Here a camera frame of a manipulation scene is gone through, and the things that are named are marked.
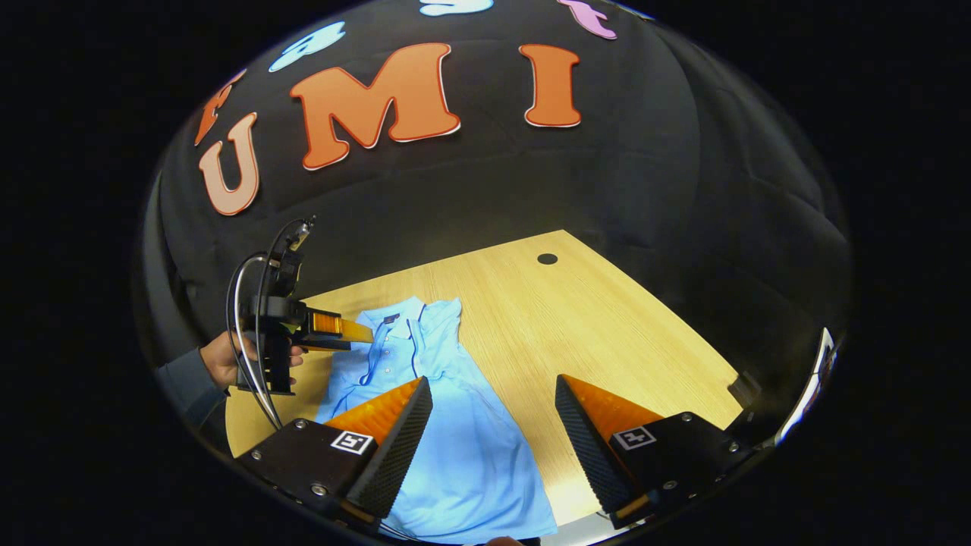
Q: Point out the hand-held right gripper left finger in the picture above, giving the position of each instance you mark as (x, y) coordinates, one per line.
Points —
(398, 447)

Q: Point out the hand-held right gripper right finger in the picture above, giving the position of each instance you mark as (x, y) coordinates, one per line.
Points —
(588, 447)

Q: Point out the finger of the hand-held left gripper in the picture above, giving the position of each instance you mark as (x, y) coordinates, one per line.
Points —
(341, 327)

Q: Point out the light blue T-shirt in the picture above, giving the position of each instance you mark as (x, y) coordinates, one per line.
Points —
(470, 455)

